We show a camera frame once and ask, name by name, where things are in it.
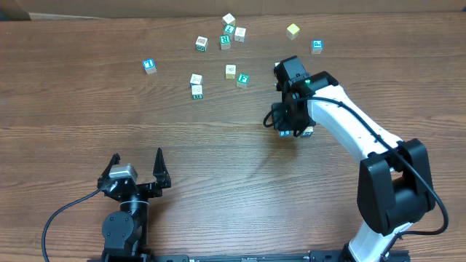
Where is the yellow-top block far right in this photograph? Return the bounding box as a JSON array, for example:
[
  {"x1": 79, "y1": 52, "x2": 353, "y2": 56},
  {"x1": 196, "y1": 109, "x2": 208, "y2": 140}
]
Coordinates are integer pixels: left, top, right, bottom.
[{"x1": 286, "y1": 23, "x2": 300, "y2": 40}]

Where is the plain wooden block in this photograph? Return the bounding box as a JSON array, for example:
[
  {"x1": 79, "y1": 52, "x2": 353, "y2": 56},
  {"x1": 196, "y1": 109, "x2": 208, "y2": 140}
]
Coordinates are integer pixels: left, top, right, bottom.
[
  {"x1": 189, "y1": 74, "x2": 202, "y2": 86},
  {"x1": 222, "y1": 13, "x2": 236, "y2": 25}
]

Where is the blue-top block far left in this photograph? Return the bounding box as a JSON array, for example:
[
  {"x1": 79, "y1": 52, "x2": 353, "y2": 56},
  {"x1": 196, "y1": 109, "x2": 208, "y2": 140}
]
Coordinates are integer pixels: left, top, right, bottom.
[{"x1": 143, "y1": 58, "x2": 157, "y2": 74}]

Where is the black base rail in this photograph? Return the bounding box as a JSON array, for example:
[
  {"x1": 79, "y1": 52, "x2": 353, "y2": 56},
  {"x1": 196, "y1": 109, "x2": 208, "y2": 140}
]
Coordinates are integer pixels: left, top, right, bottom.
[{"x1": 87, "y1": 249, "x2": 412, "y2": 262}]

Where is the green B letter block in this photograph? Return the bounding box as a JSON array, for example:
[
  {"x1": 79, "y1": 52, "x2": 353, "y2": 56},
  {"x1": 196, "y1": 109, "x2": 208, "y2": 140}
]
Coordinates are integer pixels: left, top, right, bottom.
[{"x1": 195, "y1": 36, "x2": 208, "y2": 52}]

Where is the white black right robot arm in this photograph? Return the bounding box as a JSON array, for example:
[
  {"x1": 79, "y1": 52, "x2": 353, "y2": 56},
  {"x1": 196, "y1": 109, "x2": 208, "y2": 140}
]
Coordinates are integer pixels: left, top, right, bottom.
[{"x1": 263, "y1": 56, "x2": 438, "y2": 261}]

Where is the green R letter block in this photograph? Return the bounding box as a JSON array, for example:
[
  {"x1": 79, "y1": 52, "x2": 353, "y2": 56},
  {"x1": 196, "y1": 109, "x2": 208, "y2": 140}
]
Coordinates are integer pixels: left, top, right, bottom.
[{"x1": 191, "y1": 84, "x2": 203, "y2": 100}]

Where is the rear plain wooden block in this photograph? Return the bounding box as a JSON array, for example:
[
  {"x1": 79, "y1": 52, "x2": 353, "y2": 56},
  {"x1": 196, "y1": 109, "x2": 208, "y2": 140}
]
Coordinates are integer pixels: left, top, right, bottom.
[{"x1": 222, "y1": 13, "x2": 236, "y2": 25}]

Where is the plain top wooden block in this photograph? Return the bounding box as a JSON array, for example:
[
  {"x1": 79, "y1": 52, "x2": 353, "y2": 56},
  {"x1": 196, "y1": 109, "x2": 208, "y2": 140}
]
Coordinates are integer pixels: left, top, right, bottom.
[{"x1": 189, "y1": 74, "x2": 202, "y2": 86}]

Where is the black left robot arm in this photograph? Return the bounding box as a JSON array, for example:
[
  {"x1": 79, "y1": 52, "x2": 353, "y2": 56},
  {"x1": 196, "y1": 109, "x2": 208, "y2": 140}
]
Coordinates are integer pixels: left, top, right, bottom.
[{"x1": 98, "y1": 148, "x2": 171, "y2": 261}]

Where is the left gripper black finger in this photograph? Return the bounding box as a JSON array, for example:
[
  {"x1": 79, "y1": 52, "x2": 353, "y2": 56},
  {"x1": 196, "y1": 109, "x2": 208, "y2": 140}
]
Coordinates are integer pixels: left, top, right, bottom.
[
  {"x1": 152, "y1": 148, "x2": 171, "y2": 188},
  {"x1": 98, "y1": 153, "x2": 121, "y2": 182}
]

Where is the green-top R block rear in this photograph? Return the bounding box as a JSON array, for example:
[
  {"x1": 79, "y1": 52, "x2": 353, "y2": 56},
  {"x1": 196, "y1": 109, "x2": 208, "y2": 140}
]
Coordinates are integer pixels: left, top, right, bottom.
[{"x1": 219, "y1": 35, "x2": 231, "y2": 50}]

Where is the blue D letter block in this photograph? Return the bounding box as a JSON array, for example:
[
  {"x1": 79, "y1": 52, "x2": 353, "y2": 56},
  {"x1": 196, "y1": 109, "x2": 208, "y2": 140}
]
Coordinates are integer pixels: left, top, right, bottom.
[{"x1": 274, "y1": 63, "x2": 280, "y2": 76}]

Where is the green L letter block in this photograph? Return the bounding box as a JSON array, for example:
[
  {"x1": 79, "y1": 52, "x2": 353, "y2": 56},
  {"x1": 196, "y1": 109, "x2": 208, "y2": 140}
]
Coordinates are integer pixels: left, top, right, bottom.
[{"x1": 223, "y1": 24, "x2": 235, "y2": 39}]

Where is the blue-sided wooden block rear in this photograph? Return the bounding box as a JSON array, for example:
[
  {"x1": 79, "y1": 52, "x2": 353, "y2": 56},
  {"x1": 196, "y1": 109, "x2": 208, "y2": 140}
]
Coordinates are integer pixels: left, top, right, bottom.
[{"x1": 234, "y1": 27, "x2": 246, "y2": 42}]

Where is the blue P letter block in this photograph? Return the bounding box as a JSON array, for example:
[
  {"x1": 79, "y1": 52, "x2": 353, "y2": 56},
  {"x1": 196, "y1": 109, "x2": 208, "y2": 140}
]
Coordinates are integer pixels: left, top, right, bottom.
[{"x1": 311, "y1": 39, "x2": 323, "y2": 54}]

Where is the green F letter block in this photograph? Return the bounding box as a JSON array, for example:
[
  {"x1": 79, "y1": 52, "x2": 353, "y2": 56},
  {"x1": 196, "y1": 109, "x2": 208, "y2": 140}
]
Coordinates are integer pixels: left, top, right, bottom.
[{"x1": 236, "y1": 74, "x2": 250, "y2": 89}]

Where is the yellow-top wooden block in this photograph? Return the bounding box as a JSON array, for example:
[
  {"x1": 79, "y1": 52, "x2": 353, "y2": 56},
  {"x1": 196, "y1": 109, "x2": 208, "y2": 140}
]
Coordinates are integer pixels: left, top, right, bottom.
[{"x1": 301, "y1": 126, "x2": 314, "y2": 138}]

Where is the yellow-sided wooden block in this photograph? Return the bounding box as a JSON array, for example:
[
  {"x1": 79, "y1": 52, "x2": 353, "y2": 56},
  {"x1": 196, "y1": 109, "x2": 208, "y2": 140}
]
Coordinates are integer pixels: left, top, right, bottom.
[{"x1": 225, "y1": 64, "x2": 237, "y2": 79}]

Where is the blue T letter block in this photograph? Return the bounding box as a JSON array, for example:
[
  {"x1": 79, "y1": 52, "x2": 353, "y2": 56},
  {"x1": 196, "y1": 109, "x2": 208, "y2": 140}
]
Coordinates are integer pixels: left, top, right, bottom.
[{"x1": 279, "y1": 130, "x2": 293, "y2": 137}]

